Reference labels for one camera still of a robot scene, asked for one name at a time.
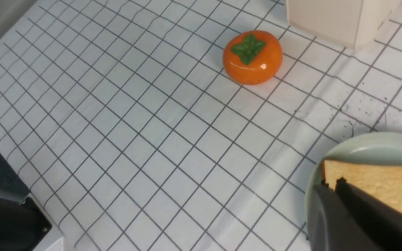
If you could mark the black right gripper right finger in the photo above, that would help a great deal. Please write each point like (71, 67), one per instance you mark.
(380, 222)

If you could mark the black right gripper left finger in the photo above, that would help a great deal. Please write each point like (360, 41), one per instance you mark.
(331, 227)

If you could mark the toast slice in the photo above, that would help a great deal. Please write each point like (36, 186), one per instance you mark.
(382, 182)

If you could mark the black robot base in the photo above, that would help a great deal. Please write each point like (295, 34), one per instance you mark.
(22, 224)

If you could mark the cream white two-slot toaster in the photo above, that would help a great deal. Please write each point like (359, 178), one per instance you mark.
(350, 23)

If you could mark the light green plate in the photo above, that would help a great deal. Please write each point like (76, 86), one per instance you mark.
(380, 149)

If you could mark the orange persimmon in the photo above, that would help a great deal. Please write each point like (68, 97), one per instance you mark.
(252, 57)

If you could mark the white checkered tablecloth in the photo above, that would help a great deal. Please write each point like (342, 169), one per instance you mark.
(120, 118)

